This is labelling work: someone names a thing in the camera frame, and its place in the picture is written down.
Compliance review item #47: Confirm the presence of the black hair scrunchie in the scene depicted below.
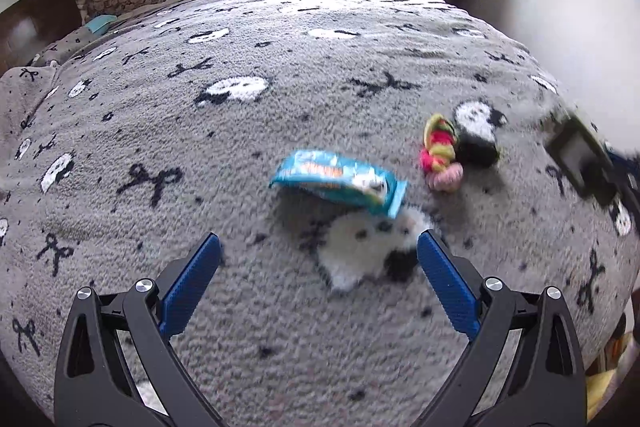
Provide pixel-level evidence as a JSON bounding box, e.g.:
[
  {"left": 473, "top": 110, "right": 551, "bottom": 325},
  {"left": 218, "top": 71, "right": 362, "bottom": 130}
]
[{"left": 456, "top": 129, "right": 500, "bottom": 168}]

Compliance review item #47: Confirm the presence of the dark green square bottle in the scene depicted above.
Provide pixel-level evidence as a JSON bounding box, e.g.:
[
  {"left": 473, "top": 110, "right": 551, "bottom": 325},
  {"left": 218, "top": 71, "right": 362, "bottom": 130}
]
[{"left": 544, "top": 114, "right": 620, "bottom": 207}]

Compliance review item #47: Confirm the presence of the grey patterned fleece blanket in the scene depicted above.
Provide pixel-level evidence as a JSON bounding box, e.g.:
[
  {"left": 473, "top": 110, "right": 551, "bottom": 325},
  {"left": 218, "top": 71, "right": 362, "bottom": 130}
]
[{"left": 1, "top": 0, "right": 639, "bottom": 426}]

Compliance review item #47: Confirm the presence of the light blue small item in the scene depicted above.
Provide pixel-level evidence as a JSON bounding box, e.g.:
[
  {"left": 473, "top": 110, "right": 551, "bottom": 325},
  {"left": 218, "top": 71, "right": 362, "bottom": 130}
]
[{"left": 85, "top": 14, "right": 117, "bottom": 37}]

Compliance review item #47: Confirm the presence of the colourful hair ties bundle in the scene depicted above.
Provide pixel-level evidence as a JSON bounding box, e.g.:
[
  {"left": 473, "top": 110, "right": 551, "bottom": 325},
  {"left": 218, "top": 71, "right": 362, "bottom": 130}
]
[{"left": 418, "top": 112, "right": 466, "bottom": 194}]

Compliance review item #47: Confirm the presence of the brown wooden headboard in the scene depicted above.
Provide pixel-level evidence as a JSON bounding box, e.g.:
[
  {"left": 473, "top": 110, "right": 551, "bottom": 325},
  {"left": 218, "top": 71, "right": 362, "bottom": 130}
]
[{"left": 0, "top": 0, "right": 81, "bottom": 74}]

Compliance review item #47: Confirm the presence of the grey patterned pillow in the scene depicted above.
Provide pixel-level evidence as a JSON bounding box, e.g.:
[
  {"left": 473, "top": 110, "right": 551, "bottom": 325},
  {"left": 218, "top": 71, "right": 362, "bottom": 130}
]
[{"left": 0, "top": 26, "right": 98, "bottom": 154}]

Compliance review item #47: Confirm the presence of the blue snack wrapper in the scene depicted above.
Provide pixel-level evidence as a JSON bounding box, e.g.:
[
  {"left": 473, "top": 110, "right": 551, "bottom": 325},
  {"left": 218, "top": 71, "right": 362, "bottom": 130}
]
[{"left": 269, "top": 150, "right": 408, "bottom": 219}]

